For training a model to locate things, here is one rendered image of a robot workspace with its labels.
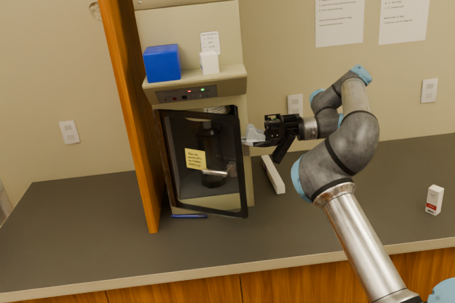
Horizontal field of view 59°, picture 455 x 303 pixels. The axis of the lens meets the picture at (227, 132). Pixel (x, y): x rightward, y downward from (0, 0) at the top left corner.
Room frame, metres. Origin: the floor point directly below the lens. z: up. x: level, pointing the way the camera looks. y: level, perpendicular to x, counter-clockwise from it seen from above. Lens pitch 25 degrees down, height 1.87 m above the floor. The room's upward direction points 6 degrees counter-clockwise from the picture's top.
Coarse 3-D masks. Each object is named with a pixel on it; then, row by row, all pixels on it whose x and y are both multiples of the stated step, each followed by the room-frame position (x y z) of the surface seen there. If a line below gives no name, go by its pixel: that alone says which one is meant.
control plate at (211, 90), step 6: (168, 90) 1.19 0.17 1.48; (174, 90) 1.20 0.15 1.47; (180, 90) 1.20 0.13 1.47; (186, 90) 1.20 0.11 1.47; (192, 90) 1.21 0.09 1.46; (198, 90) 1.21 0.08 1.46; (204, 90) 1.22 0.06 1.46; (210, 90) 1.22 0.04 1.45; (216, 90) 1.22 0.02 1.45; (156, 96) 1.22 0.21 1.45; (162, 96) 1.22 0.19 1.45; (168, 96) 1.22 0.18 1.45; (174, 96) 1.23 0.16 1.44; (180, 96) 1.23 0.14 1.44; (198, 96) 1.24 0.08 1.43; (204, 96) 1.25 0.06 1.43; (210, 96) 1.25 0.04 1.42; (216, 96) 1.25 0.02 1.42; (162, 102) 1.25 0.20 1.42
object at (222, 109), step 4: (196, 108) 1.32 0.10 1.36; (200, 108) 1.32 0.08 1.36; (204, 108) 1.32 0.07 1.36; (208, 108) 1.32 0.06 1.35; (212, 108) 1.32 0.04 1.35; (216, 108) 1.32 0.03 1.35; (220, 108) 1.33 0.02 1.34; (224, 108) 1.34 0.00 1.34; (228, 108) 1.36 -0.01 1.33; (212, 112) 1.31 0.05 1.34; (216, 112) 1.32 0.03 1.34; (220, 112) 1.32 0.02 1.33; (224, 112) 1.33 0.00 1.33; (228, 112) 1.35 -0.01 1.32
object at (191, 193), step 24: (168, 120) 1.25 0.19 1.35; (192, 120) 1.21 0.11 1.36; (216, 120) 1.17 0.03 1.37; (168, 144) 1.26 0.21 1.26; (192, 144) 1.22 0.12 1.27; (216, 144) 1.18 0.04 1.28; (240, 144) 1.14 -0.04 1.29; (192, 168) 1.22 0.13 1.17; (216, 168) 1.18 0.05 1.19; (240, 168) 1.14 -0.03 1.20; (192, 192) 1.23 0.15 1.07; (216, 192) 1.19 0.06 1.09; (240, 192) 1.15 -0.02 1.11; (240, 216) 1.15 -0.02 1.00
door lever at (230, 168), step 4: (228, 164) 1.16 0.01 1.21; (204, 168) 1.16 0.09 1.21; (208, 168) 1.15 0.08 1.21; (228, 168) 1.14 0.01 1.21; (232, 168) 1.15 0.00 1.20; (204, 172) 1.15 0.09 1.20; (208, 172) 1.14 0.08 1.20; (212, 172) 1.13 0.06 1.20; (216, 172) 1.13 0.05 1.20; (220, 172) 1.12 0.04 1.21; (224, 172) 1.12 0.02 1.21; (228, 172) 1.13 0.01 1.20; (224, 176) 1.11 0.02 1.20
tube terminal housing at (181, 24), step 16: (144, 16) 1.28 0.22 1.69; (160, 16) 1.29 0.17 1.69; (176, 16) 1.29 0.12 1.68; (192, 16) 1.29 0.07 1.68; (208, 16) 1.29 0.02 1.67; (224, 16) 1.29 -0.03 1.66; (144, 32) 1.28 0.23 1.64; (160, 32) 1.29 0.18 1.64; (176, 32) 1.29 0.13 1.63; (192, 32) 1.29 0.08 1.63; (224, 32) 1.29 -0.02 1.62; (144, 48) 1.28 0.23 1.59; (192, 48) 1.29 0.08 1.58; (224, 48) 1.29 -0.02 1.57; (240, 48) 1.29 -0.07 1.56; (192, 64) 1.29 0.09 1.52; (224, 64) 1.29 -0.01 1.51; (240, 96) 1.29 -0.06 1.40; (240, 112) 1.29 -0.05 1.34; (240, 128) 1.29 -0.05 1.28; (176, 208) 1.28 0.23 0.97
